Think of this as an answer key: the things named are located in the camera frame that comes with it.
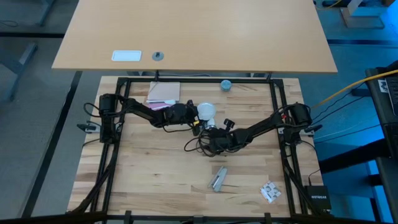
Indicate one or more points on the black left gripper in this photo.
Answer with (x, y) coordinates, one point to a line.
(178, 113)

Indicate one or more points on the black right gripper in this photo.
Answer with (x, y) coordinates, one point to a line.
(222, 140)

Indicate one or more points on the white reflector lightbulb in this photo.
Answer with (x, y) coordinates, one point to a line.
(206, 111)

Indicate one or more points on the chrome lamp base socket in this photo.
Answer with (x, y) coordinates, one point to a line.
(210, 124)

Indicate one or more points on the beige spiral notebook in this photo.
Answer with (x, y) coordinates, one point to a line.
(164, 91)

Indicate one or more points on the pink box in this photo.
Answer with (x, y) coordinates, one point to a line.
(154, 106)

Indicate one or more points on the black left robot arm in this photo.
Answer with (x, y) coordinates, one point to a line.
(136, 109)

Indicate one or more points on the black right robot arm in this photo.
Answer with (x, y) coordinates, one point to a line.
(267, 124)

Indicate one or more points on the grey stapler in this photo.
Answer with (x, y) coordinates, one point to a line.
(217, 179)

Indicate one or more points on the grey round desk grommet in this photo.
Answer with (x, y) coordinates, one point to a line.
(158, 56)

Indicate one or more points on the crumpled white patterned packet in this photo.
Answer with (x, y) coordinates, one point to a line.
(270, 192)

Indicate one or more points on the beige wooden desk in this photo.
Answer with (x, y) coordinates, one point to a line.
(192, 34)

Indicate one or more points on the white rectangular desk plate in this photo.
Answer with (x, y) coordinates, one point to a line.
(127, 56)

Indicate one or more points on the black floor beam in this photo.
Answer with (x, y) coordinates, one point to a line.
(50, 149)

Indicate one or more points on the grey desk foot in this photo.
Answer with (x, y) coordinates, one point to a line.
(362, 20)

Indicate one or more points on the black side desk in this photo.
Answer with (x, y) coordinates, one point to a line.
(390, 186)

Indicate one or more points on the grey table leg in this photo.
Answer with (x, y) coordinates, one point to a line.
(18, 71)

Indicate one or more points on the black aluminium table frame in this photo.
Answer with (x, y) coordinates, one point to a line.
(248, 80)

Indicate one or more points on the black Netgear network switch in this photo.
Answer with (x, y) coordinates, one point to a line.
(317, 197)

